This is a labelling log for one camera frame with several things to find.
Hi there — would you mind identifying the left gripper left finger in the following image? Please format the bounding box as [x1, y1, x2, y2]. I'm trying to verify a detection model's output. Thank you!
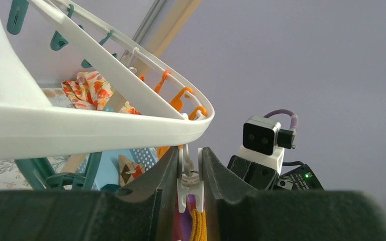
[0, 147, 178, 240]

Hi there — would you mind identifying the white clothespin clip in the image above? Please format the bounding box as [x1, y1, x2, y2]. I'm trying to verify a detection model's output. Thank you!
[177, 144, 204, 213]

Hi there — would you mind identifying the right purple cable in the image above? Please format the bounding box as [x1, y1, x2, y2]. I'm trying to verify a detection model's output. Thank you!
[263, 109, 299, 133]

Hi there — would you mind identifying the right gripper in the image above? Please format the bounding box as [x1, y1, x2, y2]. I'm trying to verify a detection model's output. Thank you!
[227, 155, 279, 190]

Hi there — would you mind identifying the teal clothespin clip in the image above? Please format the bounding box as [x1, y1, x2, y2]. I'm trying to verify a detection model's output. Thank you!
[15, 152, 102, 191]

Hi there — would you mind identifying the cream orange argyle sock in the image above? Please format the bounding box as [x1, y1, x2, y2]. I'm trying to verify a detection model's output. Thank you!
[118, 155, 146, 187]

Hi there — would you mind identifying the wooden drying rack frame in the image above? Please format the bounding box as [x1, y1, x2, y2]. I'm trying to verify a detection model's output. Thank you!
[59, 0, 203, 174]

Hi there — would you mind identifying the light blue plastic basket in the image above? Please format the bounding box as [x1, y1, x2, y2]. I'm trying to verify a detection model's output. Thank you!
[91, 148, 158, 190]

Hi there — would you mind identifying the floral patterned table mat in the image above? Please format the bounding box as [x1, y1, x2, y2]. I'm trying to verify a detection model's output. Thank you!
[0, 87, 73, 190]

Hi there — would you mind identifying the floral orange cloth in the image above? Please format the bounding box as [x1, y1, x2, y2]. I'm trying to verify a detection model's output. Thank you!
[61, 70, 142, 116]

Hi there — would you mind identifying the orange clothespin clip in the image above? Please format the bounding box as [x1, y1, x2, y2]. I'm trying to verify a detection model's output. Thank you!
[169, 87, 193, 112]

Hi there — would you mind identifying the white round clip hanger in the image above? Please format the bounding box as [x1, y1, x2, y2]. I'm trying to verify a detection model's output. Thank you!
[0, 1, 215, 160]

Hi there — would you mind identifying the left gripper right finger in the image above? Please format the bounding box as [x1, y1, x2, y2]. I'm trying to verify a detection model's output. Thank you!
[203, 147, 386, 240]

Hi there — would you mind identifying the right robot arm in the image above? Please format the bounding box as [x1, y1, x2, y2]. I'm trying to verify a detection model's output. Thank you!
[228, 156, 324, 191]

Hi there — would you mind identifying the magenta purple striped sock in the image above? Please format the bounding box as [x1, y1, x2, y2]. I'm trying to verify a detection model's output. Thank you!
[172, 194, 208, 241]

